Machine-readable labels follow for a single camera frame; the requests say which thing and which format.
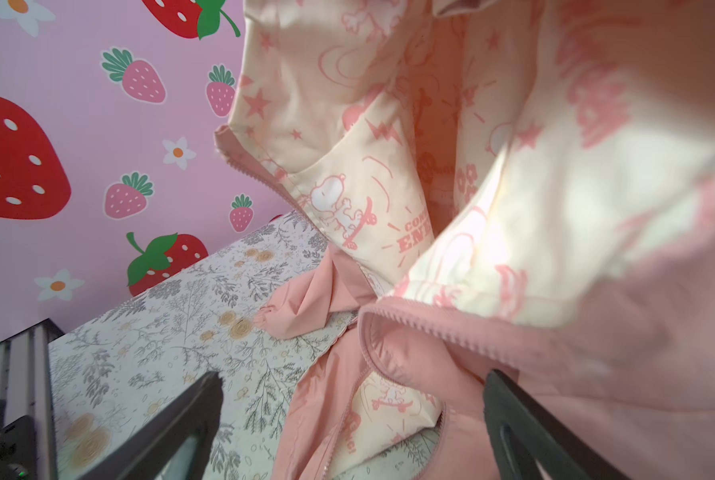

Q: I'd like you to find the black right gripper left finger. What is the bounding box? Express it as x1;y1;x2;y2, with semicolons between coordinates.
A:
84;371;224;480

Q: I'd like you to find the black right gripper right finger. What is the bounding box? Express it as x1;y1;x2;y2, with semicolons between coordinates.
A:
483;370;627;480

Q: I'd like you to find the pink hooded zip jacket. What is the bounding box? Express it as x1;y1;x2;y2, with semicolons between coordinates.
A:
216;1;715;479

